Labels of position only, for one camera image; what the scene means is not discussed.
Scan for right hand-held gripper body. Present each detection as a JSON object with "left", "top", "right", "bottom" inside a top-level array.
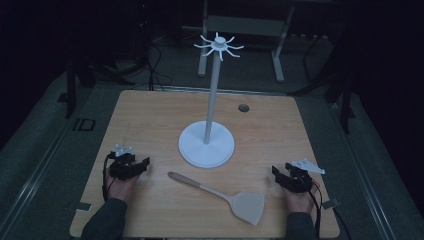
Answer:
[{"left": 279, "top": 158, "right": 326, "bottom": 194}]

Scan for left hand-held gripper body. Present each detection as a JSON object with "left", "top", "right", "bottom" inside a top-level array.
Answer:
[{"left": 107, "top": 143, "right": 142, "bottom": 182}]

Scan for person's left hand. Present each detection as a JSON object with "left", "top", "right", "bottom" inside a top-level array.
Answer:
[{"left": 105, "top": 166, "right": 142, "bottom": 204}]

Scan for person's right hand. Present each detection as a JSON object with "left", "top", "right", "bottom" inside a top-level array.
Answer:
[{"left": 281, "top": 179, "right": 321, "bottom": 215}]

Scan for white utensil rack with hooks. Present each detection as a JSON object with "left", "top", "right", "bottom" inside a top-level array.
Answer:
[{"left": 177, "top": 31, "right": 245, "bottom": 169}]

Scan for black stand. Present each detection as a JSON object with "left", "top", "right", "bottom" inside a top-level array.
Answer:
[
  {"left": 324, "top": 74, "right": 357, "bottom": 135},
  {"left": 57, "top": 56, "right": 88, "bottom": 120}
]

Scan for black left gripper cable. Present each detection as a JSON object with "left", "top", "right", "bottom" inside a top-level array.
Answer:
[{"left": 101, "top": 152, "right": 117, "bottom": 202}]

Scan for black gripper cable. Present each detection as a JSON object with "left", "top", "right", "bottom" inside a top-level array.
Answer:
[
  {"left": 299, "top": 175, "right": 325, "bottom": 240},
  {"left": 101, "top": 152, "right": 117, "bottom": 202}
]

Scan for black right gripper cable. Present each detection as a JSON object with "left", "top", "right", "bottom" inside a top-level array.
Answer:
[{"left": 299, "top": 175, "right": 325, "bottom": 240}]

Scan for metal table edge bracket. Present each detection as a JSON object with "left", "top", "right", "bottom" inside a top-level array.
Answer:
[
  {"left": 75, "top": 201, "right": 94, "bottom": 213},
  {"left": 321, "top": 198, "right": 342, "bottom": 211}
]

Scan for beige spatula with wooden handle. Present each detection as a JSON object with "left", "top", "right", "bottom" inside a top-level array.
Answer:
[{"left": 167, "top": 171, "right": 267, "bottom": 227}]

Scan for black floor cables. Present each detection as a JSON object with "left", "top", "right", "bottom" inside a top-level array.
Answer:
[{"left": 133, "top": 39, "right": 174, "bottom": 92}]

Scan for white metal table frame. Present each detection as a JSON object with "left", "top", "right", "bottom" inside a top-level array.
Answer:
[{"left": 197, "top": 0, "right": 297, "bottom": 84}]

